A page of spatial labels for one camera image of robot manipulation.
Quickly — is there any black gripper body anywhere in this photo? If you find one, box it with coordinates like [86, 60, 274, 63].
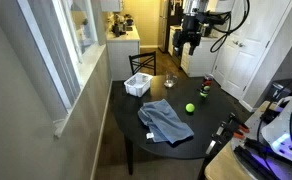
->
[172, 14, 204, 47]

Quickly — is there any green tennis ball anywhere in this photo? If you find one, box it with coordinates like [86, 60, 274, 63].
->
[185, 102, 196, 114]

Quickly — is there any white island cabinet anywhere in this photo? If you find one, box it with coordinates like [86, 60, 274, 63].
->
[180, 35, 220, 78]

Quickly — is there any steel refrigerator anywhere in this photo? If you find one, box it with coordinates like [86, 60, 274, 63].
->
[157, 0, 184, 54]

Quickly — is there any clear drinking glass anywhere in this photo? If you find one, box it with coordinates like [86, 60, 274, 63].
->
[163, 72, 179, 89]

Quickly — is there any black wooden chair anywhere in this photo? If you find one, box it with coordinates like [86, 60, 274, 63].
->
[128, 50, 157, 77]

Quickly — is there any white plastic basket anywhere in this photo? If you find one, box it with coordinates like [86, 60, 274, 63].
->
[123, 72, 154, 98]

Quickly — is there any white kitchen counter cabinet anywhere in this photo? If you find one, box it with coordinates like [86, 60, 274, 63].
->
[105, 24, 141, 82]

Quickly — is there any white panel door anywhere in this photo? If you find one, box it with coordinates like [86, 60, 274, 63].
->
[212, 0, 292, 101]

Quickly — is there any black coffee maker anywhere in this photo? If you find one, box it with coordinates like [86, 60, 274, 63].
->
[111, 14, 129, 37]

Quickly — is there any blue towel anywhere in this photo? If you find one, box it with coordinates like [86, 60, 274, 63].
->
[137, 98, 195, 144]

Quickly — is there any black orange bar clamp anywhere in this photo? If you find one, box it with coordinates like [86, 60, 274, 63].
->
[205, 121, 246, 156]
[227, 112, 250, 135]

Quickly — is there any white framed window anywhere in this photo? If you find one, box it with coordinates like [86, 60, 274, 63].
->
[17, 0, 108, 138]

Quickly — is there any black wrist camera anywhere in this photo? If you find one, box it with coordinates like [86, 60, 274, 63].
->
[199, 21, 214, 38]

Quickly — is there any white upper wall cabinet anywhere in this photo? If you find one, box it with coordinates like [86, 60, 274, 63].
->
[100, 0, 124, 13]

